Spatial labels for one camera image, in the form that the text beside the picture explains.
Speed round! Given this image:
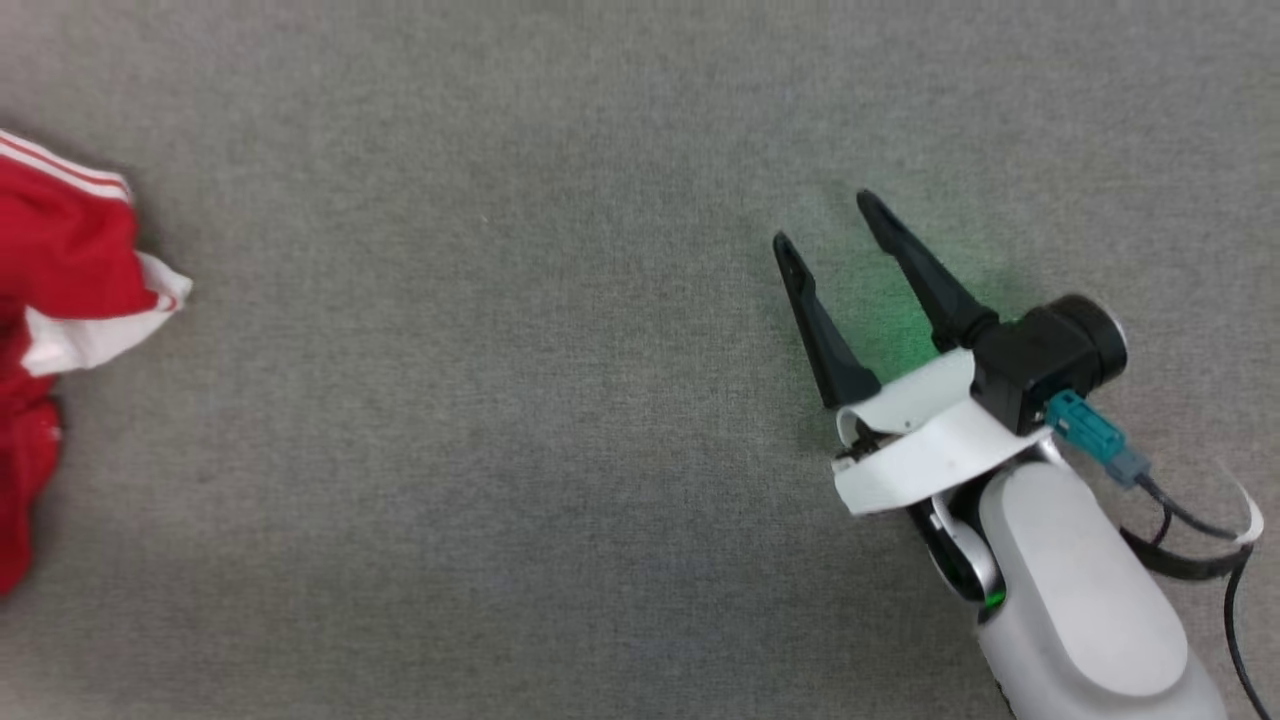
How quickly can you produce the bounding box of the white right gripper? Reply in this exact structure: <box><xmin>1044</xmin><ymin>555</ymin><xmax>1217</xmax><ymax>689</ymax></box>
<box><xmin>773</xmin><ymin>190</ymin><xmax>1056</xmax><ymax>516</ymax></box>

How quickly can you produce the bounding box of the red basketball jersey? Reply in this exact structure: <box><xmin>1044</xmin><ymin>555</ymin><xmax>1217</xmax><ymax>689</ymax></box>
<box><xmin>0</xmin><ymin>130</ymin><xmax>193</xmax><ymax>599</ymax></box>

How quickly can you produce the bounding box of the grey fabric sofa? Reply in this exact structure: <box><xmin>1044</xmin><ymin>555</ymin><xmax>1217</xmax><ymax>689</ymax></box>
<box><xmin>0</xmin><ymin>0</ymin><xmax>1280</xmax><ymax>720</ymax></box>

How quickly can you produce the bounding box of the teal right camera connector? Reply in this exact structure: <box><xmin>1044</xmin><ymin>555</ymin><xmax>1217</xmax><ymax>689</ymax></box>
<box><xmin>1045</xmin><ymin>390</ymin><xmax>1151</xmax><ymax>489</ymax></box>

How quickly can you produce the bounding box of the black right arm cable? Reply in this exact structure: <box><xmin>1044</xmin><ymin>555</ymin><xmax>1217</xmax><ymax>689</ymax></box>
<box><xmin>1120</xmin><ymin>475</ymin><xmax>1273</xmax><ymax>720</ymax></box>

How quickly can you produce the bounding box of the white cable strip tag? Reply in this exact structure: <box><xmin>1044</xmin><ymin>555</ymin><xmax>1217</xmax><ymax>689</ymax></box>
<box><xmin>1215</xmin><ymin>465</ymin><xmax>1266</xmax><ymax>546</ymax></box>

